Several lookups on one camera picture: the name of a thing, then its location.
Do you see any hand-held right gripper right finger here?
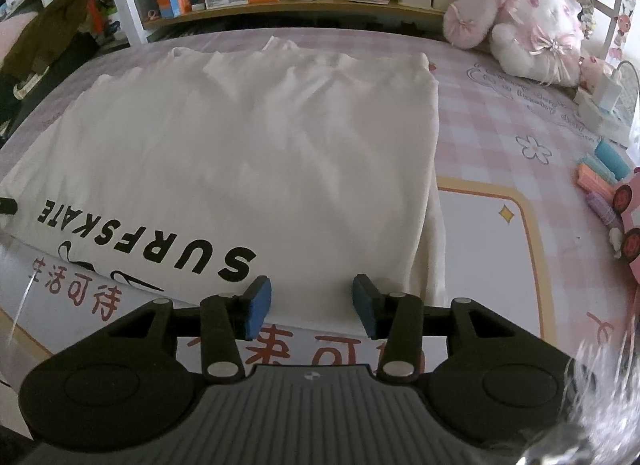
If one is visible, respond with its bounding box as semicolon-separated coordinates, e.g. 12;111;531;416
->
351;273;521;379

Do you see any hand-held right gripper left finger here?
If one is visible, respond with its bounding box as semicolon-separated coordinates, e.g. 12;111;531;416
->
107;275;273;379

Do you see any cream printed T-shirt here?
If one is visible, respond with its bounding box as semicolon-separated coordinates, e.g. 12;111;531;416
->
0;35;449;335

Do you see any brown coat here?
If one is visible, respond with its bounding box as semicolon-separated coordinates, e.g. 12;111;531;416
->
0;0;100;92

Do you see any clear plastic bag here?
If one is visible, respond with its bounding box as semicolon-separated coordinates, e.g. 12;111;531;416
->
520;290;640;465

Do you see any purple marker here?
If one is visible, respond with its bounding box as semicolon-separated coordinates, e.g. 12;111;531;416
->
584;192;622;232

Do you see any orange marker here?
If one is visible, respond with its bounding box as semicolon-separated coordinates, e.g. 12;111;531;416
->
576;161;617;198

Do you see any teal marker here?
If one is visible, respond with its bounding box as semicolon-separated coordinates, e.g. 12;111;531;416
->
594;139;634;182

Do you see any wooden shelf board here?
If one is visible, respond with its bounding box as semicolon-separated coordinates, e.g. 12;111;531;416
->
141;0;447;32

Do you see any white power strip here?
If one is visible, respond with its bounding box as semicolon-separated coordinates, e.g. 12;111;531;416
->
574;90;632;145

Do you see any small pink plush toy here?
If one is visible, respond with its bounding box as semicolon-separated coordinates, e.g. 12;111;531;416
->
580;52;615;92

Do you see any pink white plush toy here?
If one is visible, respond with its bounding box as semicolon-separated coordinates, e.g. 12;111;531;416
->
442;0;587;87

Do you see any white power adapter with cable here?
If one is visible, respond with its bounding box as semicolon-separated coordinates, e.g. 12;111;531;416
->
592;61;637;114

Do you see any pink cartoon wall sticker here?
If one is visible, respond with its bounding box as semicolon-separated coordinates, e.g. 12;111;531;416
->
607;0;640;62

